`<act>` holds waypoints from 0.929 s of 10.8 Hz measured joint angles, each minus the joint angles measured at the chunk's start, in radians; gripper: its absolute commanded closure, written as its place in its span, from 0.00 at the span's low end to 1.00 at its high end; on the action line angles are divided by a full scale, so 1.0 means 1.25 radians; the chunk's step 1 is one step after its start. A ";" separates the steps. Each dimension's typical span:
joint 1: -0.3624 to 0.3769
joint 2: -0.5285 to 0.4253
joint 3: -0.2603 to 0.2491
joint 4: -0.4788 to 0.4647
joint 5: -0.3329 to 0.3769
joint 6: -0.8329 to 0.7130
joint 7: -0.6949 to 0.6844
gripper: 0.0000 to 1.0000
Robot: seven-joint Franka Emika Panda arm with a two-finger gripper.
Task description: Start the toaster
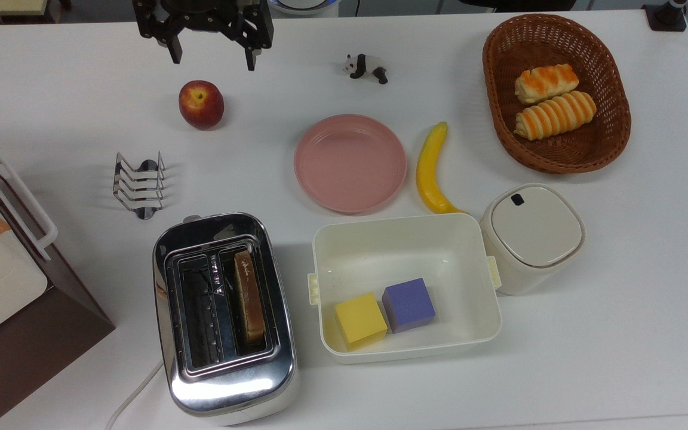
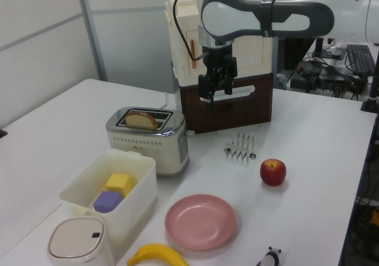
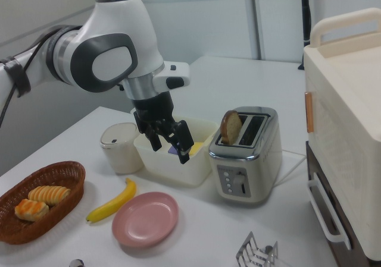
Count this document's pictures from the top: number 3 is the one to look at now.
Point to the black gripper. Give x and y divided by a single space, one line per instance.
154 106

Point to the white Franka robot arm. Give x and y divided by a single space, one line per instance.
119 26

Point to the cream and chrome toaster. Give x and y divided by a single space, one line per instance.
253 166

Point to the purple block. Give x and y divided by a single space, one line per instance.
172 150

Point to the yellow block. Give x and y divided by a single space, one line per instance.
196 148

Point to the white rectangular plastic bin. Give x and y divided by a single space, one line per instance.
178 169

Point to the small white lidded trash can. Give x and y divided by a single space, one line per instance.
120 151

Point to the brown toast bread slice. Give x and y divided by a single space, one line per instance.
230 127

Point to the yellow banana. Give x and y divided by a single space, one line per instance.
116 203

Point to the pink plate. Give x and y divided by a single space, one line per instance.
146 219

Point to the brown wicker basket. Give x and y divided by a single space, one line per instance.
64 186

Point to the long ridged bread roll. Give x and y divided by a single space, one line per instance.
49 193

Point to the metal toast rack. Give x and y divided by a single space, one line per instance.
256 253

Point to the small shiny metal object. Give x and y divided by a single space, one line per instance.
76 263

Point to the short ridged bread roll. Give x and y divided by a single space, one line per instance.
31 210

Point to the cream microwave oven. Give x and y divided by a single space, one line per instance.
348 100

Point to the black pole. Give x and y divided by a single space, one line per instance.
305 11

